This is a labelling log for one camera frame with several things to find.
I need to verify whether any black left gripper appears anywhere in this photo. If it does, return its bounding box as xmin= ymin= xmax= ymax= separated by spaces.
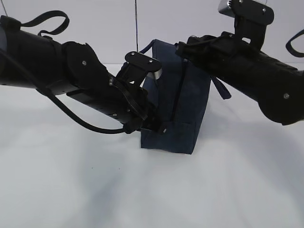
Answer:
xmin=123 ymin=87 xmax=167 ymax=134

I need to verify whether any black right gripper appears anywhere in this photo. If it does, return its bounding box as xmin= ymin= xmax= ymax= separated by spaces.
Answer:
xmin=175 ymin=35 xmax=214 ymax=70

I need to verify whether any dark navy fabric lunch bag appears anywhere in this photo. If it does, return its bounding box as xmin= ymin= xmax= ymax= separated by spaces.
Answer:
xmin=139 ymin=39 xmax=231 ymax=154

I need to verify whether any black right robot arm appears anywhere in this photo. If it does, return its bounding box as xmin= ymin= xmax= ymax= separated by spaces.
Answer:
xmin=175 ymin=31 xmax=304 ymax=125

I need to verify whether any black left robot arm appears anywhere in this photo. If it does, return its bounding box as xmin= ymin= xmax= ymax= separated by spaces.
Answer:
xmin=0 ymin=10 xmax=166 ymax=134

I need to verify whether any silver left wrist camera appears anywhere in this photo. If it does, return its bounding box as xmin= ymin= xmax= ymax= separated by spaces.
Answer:
xmin=116 ymin=51 xmax=163 ymax=88

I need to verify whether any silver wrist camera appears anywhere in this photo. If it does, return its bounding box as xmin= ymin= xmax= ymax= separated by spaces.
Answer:
xmin=116 ymin=51 xmax=163 ymax=88
xmin=218 ymin=0 xmax=275 ymax=51

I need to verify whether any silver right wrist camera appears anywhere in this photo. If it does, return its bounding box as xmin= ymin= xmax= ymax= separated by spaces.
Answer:
xmin=218 ymin=0 xmax=275 ymax=51

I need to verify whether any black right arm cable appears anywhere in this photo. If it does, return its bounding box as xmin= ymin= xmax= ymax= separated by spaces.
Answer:
xmin=285 ymin=28 xmax=304 ymax=58

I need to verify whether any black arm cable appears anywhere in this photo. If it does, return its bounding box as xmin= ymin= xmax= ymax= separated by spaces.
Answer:
xmin=0 ymin=47 xmax=133 ymax=135
xmin=285 ymin=28 xmax=304 ymax=58

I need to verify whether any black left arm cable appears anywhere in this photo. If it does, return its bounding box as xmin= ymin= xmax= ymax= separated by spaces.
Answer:
xmin=0 ymin=47 xmax=133 ymax=135

